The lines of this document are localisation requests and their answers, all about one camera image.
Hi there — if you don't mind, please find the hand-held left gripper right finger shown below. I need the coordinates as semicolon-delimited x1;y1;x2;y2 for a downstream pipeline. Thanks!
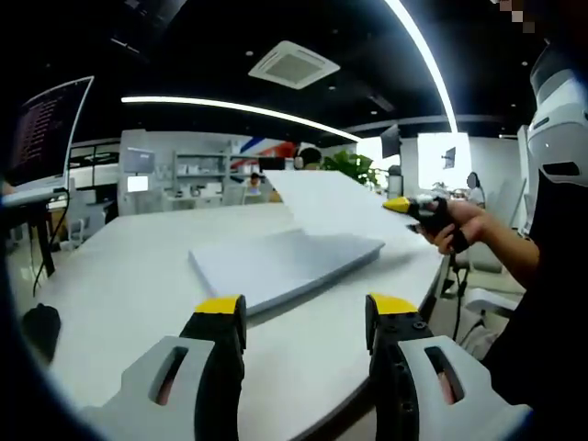
365;292;534;441

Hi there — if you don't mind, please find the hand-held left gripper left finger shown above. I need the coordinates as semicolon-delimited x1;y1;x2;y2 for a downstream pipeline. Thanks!
80;293;248;441

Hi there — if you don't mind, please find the single white paper sheet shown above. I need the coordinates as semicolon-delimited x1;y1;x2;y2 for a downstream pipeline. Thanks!
260;169;426;243

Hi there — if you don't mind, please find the person's right hand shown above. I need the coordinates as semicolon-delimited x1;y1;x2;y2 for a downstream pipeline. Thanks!
423;199;492;256

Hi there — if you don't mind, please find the green leafy plant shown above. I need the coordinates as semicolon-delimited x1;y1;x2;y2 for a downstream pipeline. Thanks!
321;150;383;187

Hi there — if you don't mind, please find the hanging black monitor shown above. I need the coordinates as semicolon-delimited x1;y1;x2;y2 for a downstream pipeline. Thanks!
379;123;403;160

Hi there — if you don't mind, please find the white office chair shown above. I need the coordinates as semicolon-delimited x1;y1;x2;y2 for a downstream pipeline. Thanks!
463;287;526;319

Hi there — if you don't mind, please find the person's black shirt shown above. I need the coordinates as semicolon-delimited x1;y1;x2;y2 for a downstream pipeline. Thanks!
480;174;588;414

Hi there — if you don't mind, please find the white ceiling light strip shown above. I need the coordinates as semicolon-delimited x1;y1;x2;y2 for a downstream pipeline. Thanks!
383;0;459;134
120;95;364;143

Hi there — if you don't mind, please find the white chest-worn device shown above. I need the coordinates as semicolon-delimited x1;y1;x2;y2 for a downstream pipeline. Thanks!
526;40;588;187

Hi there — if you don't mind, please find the white ceiling air vent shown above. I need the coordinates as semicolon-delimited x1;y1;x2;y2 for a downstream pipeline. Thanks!
247;40;342;91

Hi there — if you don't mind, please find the black laptop stand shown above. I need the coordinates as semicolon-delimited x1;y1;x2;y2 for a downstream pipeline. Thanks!
2;201;57;277

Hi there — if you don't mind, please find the silver laptop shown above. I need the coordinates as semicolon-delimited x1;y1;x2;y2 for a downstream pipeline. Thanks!
0;75;96;208

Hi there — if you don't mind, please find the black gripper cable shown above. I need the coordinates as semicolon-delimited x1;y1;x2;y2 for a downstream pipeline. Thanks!
451;252;470;342

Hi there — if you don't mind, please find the black laptop cable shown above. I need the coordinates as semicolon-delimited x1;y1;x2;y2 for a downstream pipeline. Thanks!
31;187;71;298

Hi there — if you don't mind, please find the white wall shelf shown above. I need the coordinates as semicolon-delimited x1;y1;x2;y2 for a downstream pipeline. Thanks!
172;149;231;178

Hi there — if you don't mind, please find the small grey wall monitor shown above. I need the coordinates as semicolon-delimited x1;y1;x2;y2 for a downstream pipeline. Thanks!
122;146;155;174

